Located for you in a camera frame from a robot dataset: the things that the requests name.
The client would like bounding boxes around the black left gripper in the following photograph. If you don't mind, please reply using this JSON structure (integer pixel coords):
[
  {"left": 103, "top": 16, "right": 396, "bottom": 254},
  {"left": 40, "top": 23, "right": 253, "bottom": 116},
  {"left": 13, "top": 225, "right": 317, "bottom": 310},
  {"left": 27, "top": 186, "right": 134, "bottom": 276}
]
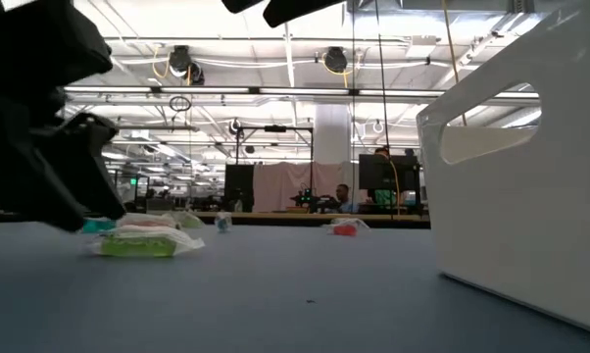
[{"left": 0, "top": 0, "right": 127, "bottom": 222}]

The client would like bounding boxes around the blue Jolly Rancher candy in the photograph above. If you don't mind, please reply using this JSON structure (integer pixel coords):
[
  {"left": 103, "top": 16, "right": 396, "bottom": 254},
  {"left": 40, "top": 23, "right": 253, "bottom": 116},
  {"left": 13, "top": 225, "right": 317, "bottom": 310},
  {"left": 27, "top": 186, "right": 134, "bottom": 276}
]
[
  {"left": 214, "top": 211, "right": 233, "bottom": 234},
  {"left": 81, "top": 218, "right": 118, "bottom": 234}
]

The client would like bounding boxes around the red Jolly Rancher candy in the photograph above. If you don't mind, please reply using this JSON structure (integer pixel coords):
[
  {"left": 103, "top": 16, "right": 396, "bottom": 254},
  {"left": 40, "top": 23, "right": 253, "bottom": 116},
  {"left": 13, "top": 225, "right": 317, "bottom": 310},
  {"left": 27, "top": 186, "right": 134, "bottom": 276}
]
[
  {"left": 323, "top": 217, "right": 372, "bottom": 238},
  {"left": 116, "top": 212, "right": 179, "bottom": 230}
]

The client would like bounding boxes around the green Jolly Rancher candy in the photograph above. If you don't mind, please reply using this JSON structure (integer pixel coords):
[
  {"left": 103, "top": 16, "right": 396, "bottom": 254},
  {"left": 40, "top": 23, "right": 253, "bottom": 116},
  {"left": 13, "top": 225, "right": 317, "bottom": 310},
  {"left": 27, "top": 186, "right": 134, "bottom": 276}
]
[
  {"left": 85, "top": 224, "right": 207, "bottom": 259},
  {"left": 170, "top": 210, "right": 207, "bottom": 229}
]

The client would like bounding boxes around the black monitor back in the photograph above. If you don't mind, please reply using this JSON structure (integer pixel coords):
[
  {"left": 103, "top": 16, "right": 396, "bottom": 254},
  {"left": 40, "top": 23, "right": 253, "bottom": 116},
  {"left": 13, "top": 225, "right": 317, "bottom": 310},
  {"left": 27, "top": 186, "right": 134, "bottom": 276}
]
[
  {"left": 224, "top": 164, "right": 256, "bottom": 213},
  {"left": 357, "top": 154, "right": 421, "bottom": 193}
]

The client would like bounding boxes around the pink curtain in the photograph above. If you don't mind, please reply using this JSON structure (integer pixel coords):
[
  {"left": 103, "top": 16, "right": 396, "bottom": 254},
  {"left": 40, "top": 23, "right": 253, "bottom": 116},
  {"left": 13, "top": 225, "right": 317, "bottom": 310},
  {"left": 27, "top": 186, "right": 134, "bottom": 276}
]
[{"left": 253, "top": 161, "right": 360, "bottom": 213}]

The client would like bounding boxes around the black robot with green lights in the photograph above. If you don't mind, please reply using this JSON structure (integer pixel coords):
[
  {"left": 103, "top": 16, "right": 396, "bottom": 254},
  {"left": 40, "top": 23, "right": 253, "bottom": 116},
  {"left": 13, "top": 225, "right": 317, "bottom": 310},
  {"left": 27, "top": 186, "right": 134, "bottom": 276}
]
[{"left": 289, "top": 188, "right": 340, "bottom": 215}]

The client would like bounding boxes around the white plastic bin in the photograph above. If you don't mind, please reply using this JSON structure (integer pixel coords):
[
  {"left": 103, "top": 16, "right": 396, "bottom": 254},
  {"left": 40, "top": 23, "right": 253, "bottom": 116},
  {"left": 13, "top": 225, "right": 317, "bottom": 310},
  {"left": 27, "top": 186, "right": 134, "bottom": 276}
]
[{"left": 415, "top": 0, "right": 590, "bottom": 340}]

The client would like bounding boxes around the black ceiling cable reel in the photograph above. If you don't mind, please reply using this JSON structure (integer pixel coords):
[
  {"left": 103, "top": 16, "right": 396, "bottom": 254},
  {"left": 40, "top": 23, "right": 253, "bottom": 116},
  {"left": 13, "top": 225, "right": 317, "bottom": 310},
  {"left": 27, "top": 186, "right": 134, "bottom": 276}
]
[
  {"left": 322, "top": 46, "right": 349, "bottom": 75},
  {"left": 168, "top": 44, "right": 193, "bottom": 78}
]

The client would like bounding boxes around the black camera gantry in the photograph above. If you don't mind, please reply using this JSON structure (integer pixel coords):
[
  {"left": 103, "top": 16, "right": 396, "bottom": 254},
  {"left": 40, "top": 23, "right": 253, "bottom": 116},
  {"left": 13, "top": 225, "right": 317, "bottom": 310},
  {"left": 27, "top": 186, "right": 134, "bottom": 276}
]
[{"left": 233, "top": 125, "right": 316, "bottom": 207}]

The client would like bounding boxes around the yellow power cable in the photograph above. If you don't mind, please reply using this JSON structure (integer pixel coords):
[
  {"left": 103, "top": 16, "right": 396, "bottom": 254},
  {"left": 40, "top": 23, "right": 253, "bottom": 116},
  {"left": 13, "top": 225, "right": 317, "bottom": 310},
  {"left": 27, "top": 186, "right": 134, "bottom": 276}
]
[{"left": 440, "top": 0, "right": 468, "bottom": 127}]

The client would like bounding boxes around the black aluminium table frame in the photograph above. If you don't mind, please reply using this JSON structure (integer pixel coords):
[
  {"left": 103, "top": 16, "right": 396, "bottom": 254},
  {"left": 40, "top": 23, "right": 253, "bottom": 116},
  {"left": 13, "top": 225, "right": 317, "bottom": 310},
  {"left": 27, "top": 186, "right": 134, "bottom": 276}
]
[{"left": 0, "top": 209, "right": 431, "bottom": 230}]

